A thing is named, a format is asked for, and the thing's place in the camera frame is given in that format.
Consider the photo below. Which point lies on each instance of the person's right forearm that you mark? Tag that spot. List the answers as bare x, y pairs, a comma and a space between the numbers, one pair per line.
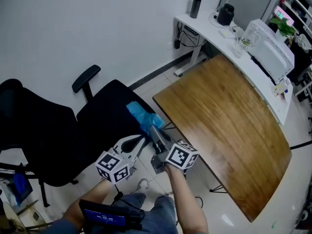
187, 203

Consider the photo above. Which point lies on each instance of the black kettle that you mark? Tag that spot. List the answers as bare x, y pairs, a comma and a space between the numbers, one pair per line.
225, 14

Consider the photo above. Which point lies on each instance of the white desk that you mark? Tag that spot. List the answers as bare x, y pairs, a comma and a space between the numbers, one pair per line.
256, 74

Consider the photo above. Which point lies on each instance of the monitor with pink screen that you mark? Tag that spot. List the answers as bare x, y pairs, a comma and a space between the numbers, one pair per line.
280, 12

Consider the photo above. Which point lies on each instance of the white microwave oven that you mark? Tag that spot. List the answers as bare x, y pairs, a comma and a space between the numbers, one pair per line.
270, 55

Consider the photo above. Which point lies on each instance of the black high-back office chair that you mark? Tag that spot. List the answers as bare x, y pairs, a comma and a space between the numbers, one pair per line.
301, 64

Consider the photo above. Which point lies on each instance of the blue plastic bag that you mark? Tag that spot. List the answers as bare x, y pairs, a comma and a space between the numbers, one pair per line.
143, 117

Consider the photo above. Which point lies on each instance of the person's white shoe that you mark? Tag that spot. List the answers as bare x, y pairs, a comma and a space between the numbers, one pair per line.
143, 184

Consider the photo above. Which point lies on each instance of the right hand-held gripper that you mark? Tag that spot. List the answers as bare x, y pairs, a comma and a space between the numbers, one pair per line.
180, 156

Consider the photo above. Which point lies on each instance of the white power adapter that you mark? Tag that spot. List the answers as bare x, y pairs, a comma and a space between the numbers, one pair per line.
226, 33

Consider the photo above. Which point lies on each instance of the person's blue shirt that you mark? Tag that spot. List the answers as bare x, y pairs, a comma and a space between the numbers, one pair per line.
61, 227

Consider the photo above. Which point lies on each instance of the beige jacket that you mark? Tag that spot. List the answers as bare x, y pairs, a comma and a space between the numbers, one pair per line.
303, 41

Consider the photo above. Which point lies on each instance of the person's left forearm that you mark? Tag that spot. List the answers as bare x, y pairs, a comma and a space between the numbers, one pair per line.
85, 203

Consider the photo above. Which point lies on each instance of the green potted plant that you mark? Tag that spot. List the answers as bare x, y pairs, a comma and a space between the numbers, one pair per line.
282, 25

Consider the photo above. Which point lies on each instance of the black power adapter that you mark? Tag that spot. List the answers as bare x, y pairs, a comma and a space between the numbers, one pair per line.
177, 44

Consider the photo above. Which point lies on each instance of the black chest-mounted monitor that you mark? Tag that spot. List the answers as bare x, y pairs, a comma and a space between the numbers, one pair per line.
104, 214

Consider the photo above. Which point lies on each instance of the clear plastic bottle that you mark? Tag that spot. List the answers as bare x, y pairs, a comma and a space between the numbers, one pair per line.
239, 51

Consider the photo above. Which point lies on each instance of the person's blue jeans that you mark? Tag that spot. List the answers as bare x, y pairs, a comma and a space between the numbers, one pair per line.
156, 216

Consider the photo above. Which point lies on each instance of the bottle with yellowish liquid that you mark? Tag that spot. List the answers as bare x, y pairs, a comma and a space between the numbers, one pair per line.
279, 88

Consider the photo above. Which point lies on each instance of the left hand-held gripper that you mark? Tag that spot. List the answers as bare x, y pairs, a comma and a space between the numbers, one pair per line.
109, 164

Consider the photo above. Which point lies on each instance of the white shelving rack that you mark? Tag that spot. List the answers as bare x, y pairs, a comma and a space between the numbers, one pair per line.
297, 6

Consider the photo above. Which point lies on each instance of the black thermos flask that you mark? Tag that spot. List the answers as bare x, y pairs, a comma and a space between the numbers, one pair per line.
195, 6

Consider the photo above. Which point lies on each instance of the small blue cloth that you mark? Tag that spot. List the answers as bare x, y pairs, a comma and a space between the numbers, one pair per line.
19, 186

